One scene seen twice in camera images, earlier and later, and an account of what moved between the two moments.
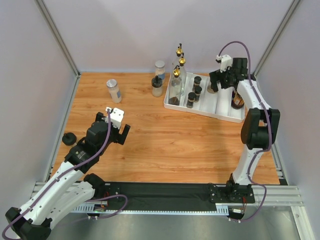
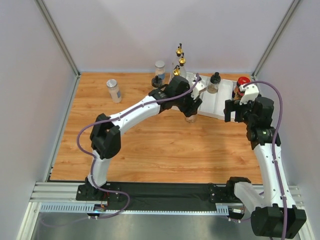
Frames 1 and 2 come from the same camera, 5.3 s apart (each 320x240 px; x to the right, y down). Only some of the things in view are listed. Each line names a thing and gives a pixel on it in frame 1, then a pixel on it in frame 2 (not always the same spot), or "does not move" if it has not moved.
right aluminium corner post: (293, 6) does not move
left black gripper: (119, 138) → (189, 111)
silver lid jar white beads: (114, 90) does not move
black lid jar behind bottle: (157, 86) does not move
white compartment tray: (198, 96) does not move
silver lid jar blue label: (160, 70) does not move
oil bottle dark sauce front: (178, 54) → (182, 60)
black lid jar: (69, 138) → (191, 119)
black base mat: (163, 196) does not move
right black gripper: (223, 80) → (230, 110)
